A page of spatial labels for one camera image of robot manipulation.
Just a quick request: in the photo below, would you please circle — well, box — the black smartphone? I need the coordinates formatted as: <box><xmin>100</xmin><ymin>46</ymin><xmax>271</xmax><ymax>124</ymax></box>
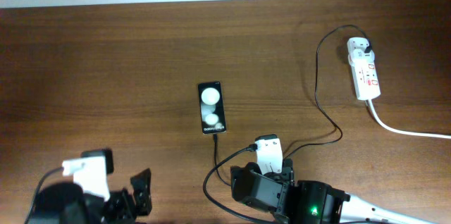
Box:
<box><xmin>197</xmin><ymin>81</ymin><xmax>227</xmax><ymax>135</ymax></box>

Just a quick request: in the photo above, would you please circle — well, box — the white power strip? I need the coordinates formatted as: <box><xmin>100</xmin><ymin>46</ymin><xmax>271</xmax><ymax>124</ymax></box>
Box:
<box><xmin>347</xmin><ymin>37</ymin><xmax>381</xmax><ymax>101</ymax></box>

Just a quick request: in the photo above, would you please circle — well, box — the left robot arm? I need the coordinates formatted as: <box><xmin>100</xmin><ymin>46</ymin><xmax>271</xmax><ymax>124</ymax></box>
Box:
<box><xmin>24</xmin><ymin>167</ymin><xmax>152</xmax><ymax>224</ymax></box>

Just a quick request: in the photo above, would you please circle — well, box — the white power strip cord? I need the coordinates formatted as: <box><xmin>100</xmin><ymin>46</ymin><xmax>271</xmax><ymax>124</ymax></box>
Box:
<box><xmin>365</xmin><ymin>99</ymin><xmax>451</xmax><ymax>140</ymax></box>

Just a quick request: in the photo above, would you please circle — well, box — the black usb plug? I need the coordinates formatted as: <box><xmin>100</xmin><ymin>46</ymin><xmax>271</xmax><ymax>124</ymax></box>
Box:
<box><xmin>364</xmin><ymin>44</ymin><xmax>372</xmax><ymax>54</ymax></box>

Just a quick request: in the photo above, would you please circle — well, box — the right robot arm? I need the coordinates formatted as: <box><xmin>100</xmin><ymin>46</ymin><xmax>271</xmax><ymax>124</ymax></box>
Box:
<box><xmin>230</xmin><ymin>161</ymin><xmax>427</xmax><ymax>224</ymax></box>

